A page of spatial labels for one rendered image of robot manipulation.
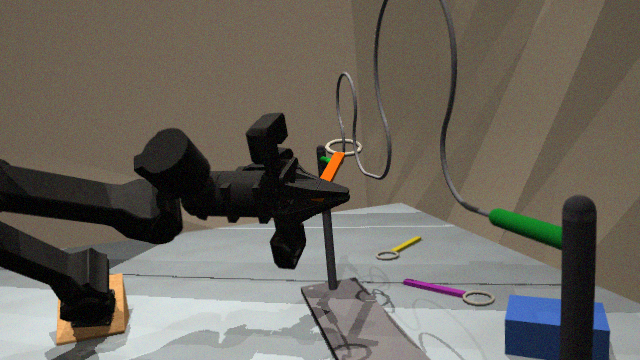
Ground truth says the beige ring with yellow handle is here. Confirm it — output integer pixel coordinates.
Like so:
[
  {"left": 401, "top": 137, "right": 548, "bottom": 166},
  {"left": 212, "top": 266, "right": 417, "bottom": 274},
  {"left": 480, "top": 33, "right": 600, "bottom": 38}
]
[{"left": 376, "top": 237, "right": 421, "bottom": 260}]

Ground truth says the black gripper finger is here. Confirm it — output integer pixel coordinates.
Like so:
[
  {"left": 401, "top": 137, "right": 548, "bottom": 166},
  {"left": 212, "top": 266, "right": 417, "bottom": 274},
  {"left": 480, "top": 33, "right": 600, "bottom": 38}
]
[
  {"left": 279, "top": 156, "right": 349, "bottom": 200},
  {"left": 285, "top": 194, "right": 350, "bottom": 233}
]

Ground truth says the purple handle with beige loop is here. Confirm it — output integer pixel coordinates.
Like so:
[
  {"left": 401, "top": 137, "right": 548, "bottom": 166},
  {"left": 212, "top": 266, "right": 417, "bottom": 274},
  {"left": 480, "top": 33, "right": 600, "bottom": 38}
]
[{"left": 403, "top": 278, "right": 495, "bottom": 306}]

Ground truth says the blue cube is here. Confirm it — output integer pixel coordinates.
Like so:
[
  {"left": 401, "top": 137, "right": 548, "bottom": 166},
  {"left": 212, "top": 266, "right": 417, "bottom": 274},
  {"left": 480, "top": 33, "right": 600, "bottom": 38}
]
[{"left": 504, "top": 294, "right": 610, "bottom": 360}]

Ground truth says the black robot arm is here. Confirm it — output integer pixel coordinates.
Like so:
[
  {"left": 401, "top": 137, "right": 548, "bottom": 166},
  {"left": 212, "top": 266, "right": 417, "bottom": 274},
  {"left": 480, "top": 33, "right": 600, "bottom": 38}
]
[{"left": 0, "top": 128, "right": 224, "bottom": 328}]

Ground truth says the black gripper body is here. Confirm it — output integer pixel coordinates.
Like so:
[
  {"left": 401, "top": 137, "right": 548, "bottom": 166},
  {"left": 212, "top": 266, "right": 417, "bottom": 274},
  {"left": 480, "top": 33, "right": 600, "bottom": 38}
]
[{"left": 216, "top": 112, "right": 306, "bottom": 270}]

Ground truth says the grey loop with orange handle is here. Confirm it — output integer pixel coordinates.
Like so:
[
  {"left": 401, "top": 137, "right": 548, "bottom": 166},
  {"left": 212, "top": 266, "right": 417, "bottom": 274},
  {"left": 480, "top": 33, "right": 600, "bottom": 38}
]
[{"left": 311, "top": 139, "right": 363, "bottom": 202}]

